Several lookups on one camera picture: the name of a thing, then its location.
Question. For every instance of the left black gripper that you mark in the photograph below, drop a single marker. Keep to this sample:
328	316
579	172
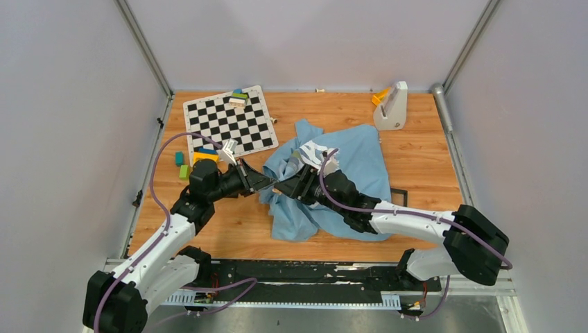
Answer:
251	180

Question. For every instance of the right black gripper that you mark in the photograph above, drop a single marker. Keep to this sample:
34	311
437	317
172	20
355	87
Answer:
299	187

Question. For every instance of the light blue printed t-shirt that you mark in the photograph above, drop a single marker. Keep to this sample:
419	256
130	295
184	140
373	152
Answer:
363	172

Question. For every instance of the black square frame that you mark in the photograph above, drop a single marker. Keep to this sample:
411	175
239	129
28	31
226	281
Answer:
399	196

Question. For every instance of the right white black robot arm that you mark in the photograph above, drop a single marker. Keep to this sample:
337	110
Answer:
467	242

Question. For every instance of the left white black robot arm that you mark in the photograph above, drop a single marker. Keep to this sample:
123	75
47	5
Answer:
123	299

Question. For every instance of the black white checkerboard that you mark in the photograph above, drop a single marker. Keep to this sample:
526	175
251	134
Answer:
214	117

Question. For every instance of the blue toy block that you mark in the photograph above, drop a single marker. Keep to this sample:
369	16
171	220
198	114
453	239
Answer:
207	152

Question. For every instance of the yellow triangle toy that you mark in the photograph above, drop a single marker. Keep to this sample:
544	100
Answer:
198	156

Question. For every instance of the green toy block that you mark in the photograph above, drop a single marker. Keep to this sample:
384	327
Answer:
184	172

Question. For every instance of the teal toy block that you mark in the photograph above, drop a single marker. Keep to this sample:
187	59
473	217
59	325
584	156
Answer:
179	158

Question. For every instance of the stacked toy blocks on checkerboard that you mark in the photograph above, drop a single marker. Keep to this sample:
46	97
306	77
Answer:
238	99

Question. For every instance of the orange plastic piece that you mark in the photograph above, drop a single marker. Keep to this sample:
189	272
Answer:
377	98

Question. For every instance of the white wedge stand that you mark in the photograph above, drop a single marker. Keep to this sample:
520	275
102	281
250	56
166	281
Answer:
391	113

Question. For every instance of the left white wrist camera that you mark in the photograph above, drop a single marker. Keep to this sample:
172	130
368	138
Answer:
226	152

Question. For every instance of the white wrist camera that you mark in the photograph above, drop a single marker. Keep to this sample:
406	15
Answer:
330	164
226	152

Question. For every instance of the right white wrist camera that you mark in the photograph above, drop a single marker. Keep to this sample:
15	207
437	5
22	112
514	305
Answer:
330	164

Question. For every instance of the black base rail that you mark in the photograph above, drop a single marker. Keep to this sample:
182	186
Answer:
267	282

